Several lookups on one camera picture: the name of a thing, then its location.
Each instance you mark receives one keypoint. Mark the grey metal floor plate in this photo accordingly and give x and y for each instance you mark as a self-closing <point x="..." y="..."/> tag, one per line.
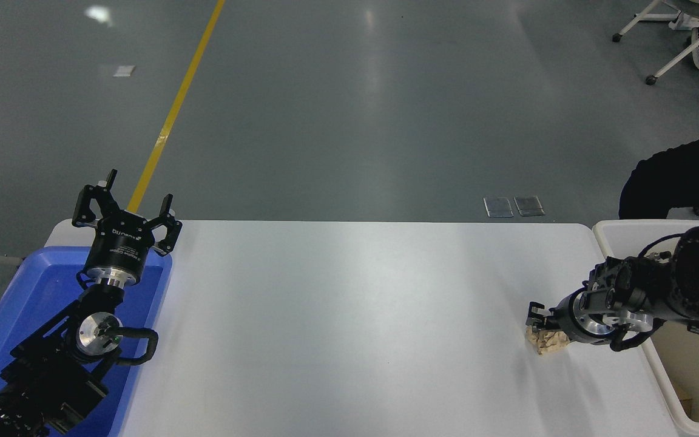
<point x="529" y="206"/>
<point x="499" y="207"/>

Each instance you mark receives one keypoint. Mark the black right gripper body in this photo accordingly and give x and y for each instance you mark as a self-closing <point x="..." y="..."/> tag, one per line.
<point x="563" y="318"/>

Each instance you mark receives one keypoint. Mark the white wheeled chair base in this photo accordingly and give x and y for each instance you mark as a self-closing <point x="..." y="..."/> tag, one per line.
<point x="698" y="45"/>

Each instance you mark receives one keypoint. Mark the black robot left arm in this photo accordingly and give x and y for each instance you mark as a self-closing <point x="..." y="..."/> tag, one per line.
<point x="46" y="370"/>

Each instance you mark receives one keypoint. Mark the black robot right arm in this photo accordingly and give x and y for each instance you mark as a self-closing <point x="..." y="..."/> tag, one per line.
<point x="695" y="279"/>

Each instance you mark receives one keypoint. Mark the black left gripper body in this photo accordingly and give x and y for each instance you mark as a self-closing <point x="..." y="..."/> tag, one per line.
<point x="120" y="246"/>

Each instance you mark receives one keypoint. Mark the tan paper ball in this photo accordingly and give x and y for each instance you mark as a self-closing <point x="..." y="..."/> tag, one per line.
<point x="547" y="344"/>

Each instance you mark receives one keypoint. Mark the blue plastic tray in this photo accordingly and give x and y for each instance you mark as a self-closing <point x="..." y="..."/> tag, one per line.
<point x="34" y="291"/>

